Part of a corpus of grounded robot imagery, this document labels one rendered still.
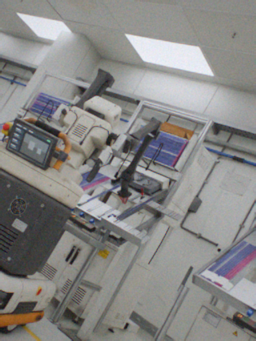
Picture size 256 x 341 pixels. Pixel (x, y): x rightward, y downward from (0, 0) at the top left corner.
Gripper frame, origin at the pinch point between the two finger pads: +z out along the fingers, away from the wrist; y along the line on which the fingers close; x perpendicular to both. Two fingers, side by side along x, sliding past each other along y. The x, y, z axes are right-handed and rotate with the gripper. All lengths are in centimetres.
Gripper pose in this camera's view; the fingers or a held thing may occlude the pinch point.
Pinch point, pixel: (124, 202)
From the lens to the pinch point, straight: 325.6
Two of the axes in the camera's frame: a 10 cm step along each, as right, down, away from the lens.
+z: -0.1, 8.9, 4.6
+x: -6.9, 3.3, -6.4
